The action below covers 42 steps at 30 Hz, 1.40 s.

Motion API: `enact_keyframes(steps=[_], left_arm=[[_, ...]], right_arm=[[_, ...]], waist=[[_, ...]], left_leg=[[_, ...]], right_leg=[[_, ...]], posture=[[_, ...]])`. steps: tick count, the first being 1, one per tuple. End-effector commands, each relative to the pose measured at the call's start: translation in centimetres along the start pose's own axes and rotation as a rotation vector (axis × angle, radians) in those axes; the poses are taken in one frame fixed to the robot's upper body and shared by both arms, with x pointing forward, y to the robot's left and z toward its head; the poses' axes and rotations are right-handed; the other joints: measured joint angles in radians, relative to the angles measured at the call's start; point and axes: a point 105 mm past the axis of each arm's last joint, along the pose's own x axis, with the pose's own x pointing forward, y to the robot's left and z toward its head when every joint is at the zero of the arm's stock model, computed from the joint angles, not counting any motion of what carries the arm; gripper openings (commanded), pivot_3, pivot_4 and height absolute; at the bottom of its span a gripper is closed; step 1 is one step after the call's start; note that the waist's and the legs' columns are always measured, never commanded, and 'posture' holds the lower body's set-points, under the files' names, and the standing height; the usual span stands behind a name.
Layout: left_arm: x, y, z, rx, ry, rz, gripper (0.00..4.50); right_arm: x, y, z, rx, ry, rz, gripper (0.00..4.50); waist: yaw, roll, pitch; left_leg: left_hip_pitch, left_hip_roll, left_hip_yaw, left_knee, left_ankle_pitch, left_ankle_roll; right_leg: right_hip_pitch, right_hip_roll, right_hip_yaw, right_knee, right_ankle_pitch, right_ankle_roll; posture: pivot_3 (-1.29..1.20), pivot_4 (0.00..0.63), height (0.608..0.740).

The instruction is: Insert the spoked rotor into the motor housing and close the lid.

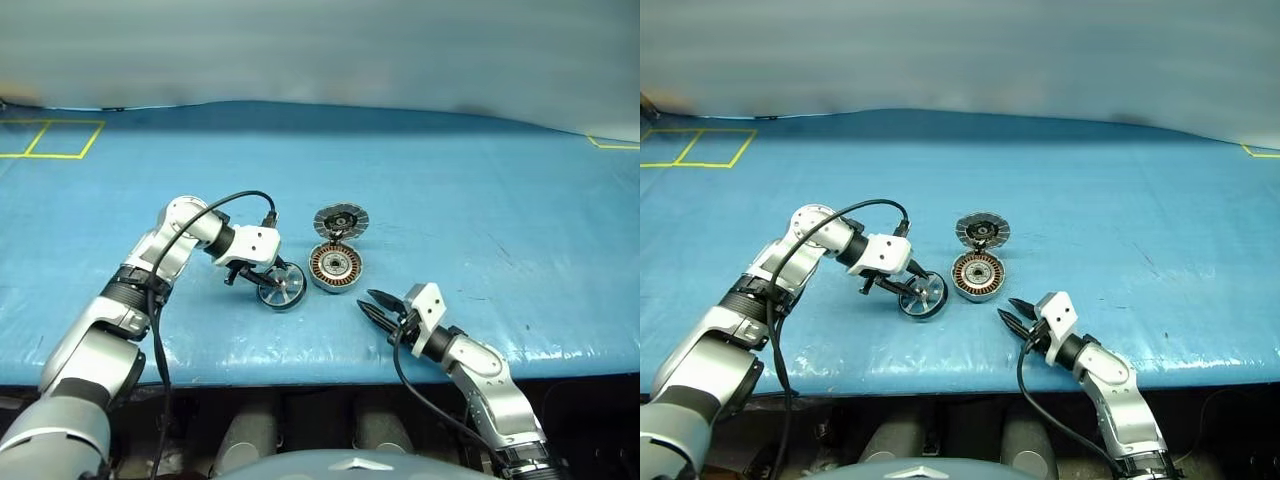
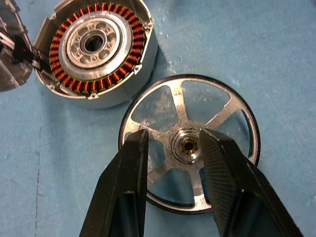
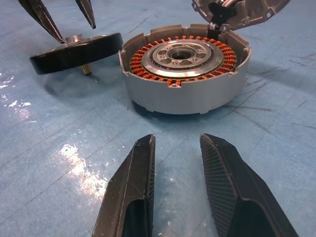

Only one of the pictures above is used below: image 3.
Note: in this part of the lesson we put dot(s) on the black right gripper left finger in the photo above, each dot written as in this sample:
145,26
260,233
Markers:
133,177

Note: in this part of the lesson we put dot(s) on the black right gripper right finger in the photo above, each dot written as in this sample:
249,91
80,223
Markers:
229,187

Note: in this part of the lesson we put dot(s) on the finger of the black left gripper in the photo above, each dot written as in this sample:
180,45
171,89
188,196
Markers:
86,11
40,14

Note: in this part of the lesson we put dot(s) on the black silver spoked rotor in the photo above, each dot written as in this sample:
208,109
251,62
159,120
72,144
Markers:
74,56

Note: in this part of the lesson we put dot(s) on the silver motor housing copper windings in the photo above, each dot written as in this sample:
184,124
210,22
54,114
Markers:
185,98

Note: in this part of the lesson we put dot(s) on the silver motor cover circuit board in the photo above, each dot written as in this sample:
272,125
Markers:
259,14

